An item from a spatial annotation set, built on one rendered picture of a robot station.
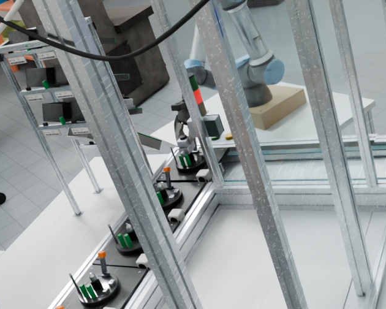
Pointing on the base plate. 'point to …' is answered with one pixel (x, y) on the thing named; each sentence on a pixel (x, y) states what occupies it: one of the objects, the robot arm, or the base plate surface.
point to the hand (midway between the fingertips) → (184, 141)
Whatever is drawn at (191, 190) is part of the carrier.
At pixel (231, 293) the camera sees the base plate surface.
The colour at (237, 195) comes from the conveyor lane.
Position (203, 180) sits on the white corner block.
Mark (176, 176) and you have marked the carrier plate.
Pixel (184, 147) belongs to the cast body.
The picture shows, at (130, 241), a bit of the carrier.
